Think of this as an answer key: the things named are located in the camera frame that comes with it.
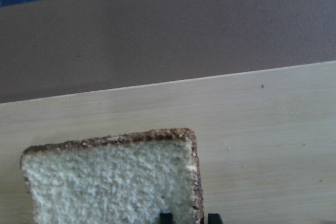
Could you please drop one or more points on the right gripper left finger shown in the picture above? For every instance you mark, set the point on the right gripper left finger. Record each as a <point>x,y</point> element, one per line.
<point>166,218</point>

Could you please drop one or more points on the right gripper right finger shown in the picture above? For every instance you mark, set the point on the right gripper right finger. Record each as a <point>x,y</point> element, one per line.
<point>214,219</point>

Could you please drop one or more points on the white bread slice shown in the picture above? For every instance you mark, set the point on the white bread slice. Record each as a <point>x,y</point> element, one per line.
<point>129,178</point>

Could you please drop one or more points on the light wooden cutting board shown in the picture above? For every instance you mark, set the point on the light wooden cutting board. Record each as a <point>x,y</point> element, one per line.
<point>265,139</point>

